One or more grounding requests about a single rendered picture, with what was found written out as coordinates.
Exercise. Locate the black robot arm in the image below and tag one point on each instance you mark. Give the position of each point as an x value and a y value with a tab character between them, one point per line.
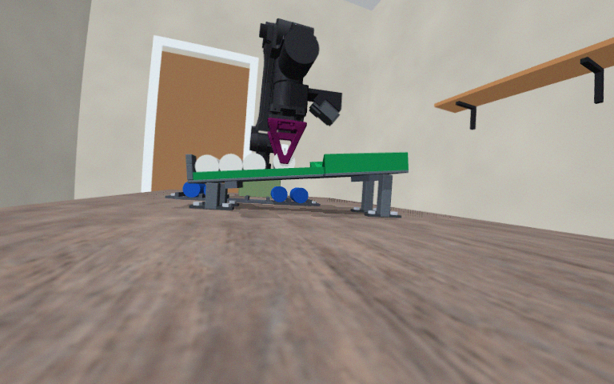
300	51

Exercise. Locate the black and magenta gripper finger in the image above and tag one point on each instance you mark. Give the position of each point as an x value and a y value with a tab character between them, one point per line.
282	136
288	125

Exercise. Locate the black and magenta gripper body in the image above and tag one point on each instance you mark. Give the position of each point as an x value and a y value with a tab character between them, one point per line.
281	96

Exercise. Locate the white cylinder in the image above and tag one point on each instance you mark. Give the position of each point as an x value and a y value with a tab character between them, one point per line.
253	162
207	163
278	165
231	162

